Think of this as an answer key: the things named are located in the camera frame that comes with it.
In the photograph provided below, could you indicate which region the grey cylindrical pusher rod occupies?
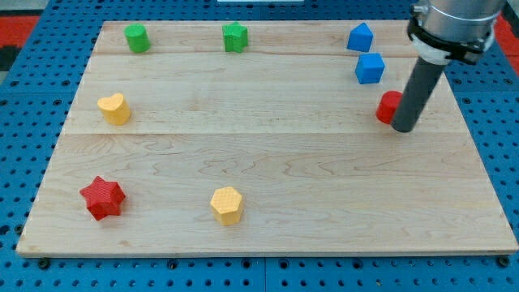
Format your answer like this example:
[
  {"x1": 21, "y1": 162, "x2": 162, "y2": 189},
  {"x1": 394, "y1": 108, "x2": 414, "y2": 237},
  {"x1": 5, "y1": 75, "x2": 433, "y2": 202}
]
[{"x1": 390, "y1": 57, "x2": 445, "y2": 133}]

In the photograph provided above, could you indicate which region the red cylinder block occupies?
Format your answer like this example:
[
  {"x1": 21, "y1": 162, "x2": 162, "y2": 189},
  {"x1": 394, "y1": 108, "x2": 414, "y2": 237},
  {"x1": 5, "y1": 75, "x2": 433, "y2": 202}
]
[{"x1": 375, "y1": 91, "x2": 403, "y2": 124}]

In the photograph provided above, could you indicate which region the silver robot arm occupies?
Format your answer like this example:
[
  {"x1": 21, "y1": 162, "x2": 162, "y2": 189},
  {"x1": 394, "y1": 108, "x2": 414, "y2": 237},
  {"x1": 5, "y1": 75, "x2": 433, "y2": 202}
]
[{"x1": 391, "y1": 0, "x2": 505, "y2": 133}]

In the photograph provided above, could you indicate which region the blue cube block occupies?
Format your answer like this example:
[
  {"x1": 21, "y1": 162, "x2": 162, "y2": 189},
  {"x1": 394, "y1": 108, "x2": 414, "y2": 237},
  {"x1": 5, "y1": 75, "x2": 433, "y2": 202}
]
[{"x1": 354, "y1": 53, "x2": 385, "y2": 84}]

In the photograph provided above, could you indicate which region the blue pentagon block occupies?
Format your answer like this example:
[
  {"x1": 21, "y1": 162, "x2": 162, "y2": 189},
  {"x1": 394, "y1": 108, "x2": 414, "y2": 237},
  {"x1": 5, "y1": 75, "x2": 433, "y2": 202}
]
[{"x1": 346, "y1": 23, "x2": 374, "y2": 52}]

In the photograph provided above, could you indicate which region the green star block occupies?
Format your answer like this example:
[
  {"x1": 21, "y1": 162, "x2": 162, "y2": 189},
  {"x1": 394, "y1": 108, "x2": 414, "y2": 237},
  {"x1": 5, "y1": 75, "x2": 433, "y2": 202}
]
[{"x1": 222, "y1": 21, "x2": 248, "y2": 54}]

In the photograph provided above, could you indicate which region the yellow hexagon block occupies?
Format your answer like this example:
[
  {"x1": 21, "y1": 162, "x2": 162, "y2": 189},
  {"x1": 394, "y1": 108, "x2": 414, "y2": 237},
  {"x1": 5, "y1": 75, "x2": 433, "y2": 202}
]
[{"x1": 210, "y1": 187, "x2": 244, "y2": 226}]

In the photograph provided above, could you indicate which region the wooden board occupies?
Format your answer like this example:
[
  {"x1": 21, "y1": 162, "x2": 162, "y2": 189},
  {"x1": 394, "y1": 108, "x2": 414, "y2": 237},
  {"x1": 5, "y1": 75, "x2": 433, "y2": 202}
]
[{"x1": 17, "y1": 20, "x2": 518, "y2": 258}]

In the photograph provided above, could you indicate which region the green cylinder block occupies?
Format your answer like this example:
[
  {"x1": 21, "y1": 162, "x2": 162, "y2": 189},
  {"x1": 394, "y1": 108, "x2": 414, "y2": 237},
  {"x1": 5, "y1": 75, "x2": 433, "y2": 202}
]
[{"x1": 123, "y1": 24, "x2": 151, "y2": 53}]

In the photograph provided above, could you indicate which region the yellow heart block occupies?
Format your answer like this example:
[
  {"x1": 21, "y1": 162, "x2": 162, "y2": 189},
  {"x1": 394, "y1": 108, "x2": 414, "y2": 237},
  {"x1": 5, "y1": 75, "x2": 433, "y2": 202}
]
[{"x1": 97, "y1": 93, "x2": 131, "y2": 126}]

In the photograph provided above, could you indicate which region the red star block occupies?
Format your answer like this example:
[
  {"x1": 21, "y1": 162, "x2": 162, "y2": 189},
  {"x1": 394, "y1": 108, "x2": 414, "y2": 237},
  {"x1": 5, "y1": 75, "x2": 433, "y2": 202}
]
[{"x1": 79, "y1": 176, "x2": 126, "y2": 221}]

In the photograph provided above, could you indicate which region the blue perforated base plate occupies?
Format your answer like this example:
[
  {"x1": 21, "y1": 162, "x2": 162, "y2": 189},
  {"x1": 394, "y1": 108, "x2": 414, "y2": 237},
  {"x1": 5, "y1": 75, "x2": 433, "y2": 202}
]
[{"x1": 1, "y1": 0, "x2": 518, "y2": 291}]

